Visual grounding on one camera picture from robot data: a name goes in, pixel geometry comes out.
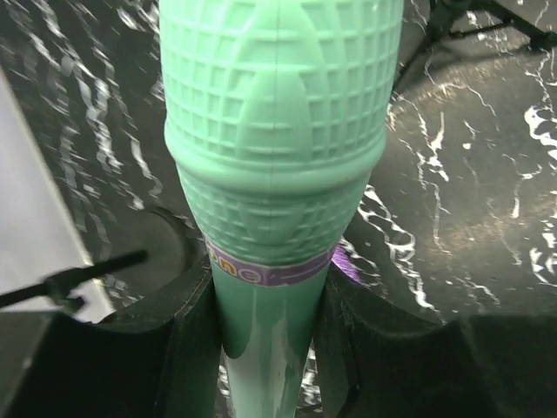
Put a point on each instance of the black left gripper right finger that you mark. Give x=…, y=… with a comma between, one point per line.
x=377, y=360

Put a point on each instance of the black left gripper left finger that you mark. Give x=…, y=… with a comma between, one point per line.
x=158, y=357

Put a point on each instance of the purple glitter microphone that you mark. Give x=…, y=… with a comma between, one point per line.
x=341, y=260

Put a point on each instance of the mint green toy microphone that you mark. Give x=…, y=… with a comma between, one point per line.
x=275, y=117

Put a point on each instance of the black left round base stand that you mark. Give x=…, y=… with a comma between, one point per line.
x=159, y=247

